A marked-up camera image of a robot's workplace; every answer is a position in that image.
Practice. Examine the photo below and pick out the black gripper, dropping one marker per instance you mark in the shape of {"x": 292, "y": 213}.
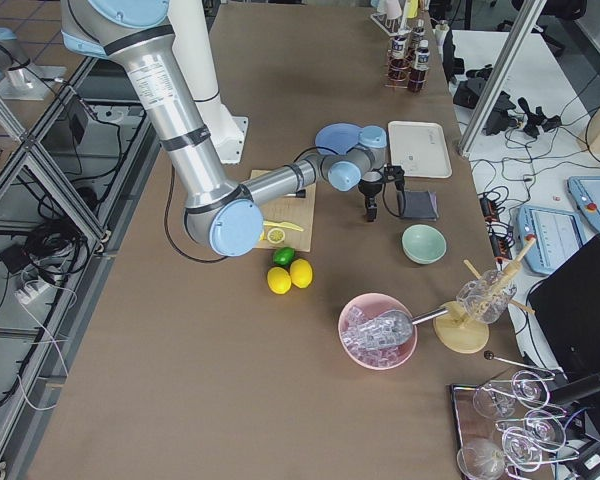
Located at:
{"x": 369, "y": 190}

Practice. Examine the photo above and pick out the blue plate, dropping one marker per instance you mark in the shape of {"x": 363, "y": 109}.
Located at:
{"x": 337, "y": 138}

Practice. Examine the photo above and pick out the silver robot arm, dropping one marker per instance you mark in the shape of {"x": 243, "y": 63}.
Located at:
{"x": 163, "y": 46}

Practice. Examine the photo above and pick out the grey folded cloth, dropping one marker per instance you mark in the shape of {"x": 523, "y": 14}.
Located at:
{"x": 418, "y": 205}

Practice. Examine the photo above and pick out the mint green bowl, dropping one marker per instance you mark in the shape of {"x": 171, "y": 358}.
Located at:
{"x": 423, "y": 244}

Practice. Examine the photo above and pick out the steel muddler black tip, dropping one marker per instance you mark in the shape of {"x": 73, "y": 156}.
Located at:
{"x": 298, "y": 194}

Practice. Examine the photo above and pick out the wooden cutting board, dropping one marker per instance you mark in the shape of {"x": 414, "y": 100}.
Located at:
{"x": 296, "y": 210}

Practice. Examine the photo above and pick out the cream rabbit tray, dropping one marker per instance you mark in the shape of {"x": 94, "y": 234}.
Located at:
{"x": 419, "y": 148}

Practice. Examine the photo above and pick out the yellow lemon far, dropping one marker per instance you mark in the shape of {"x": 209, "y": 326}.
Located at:
{"x": 301, "y": 273}

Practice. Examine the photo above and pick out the yellow lemon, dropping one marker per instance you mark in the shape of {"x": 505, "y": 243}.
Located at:
{"x": 278, "y": 280}
{"x": 301, "y": 273}

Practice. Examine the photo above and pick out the yellow plastic knife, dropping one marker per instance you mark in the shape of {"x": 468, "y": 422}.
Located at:
{"x": 283, "y": 225}

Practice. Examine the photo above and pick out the green lime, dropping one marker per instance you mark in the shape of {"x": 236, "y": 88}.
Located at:
{"x": 284, "y": 256}

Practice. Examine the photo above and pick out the yellow lemon near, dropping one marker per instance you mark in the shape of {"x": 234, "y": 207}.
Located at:
{"x": 278, "y": 280}

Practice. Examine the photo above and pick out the metal ice scoop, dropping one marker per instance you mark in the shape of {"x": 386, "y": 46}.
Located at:
{"x": 393, "y": 328}

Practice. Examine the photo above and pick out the pink bowl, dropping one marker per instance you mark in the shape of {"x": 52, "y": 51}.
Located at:
{"x": 373, "y": 304}

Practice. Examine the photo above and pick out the dark drink bottle front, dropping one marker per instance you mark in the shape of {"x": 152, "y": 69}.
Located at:
{"x": 419, "y": 68}

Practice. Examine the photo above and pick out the dark drink bottle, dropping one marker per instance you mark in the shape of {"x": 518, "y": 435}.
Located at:
{"x": 419, "y": 68}
{"x": 397, "y": 59}

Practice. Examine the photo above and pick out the dark drink bottle back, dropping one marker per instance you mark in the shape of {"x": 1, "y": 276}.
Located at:
{"x": 397, "y": 59}

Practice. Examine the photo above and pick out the clear glass mug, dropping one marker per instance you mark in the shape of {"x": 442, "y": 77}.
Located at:
{"x": 486, "y": 298}

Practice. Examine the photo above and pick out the clear plastic ice cubes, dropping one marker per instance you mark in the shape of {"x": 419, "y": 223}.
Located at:
{"x": 386, "y": 357}

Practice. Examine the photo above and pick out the wooden cup tree stand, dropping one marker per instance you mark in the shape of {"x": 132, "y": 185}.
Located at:
{"x": 457, "y": 330}

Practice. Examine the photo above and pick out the blue teach pendant near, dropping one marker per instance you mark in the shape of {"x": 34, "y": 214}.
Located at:
{"x": 559, "y": 235}

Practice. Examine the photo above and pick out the blue teach pendant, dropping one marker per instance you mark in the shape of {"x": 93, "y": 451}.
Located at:
{"x": 559, "y": 235}
{"x": 585, "y": 191}

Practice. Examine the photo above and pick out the blue teach pendant far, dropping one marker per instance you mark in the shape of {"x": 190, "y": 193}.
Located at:
{"x": 585, "y": 191}

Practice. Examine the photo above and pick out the black laptop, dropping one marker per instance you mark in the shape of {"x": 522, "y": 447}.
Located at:
{"x": 567, "y": 308}

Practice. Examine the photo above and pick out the wine glass rack tray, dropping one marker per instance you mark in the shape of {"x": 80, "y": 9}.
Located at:
{"x": 511, "y": 428}

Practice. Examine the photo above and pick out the copper wire bottle rack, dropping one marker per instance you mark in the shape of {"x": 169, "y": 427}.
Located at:
{"x": 407, "y": 61}

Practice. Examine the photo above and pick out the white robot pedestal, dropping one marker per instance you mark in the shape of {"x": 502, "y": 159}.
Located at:
{"x": 220, "y": 110}

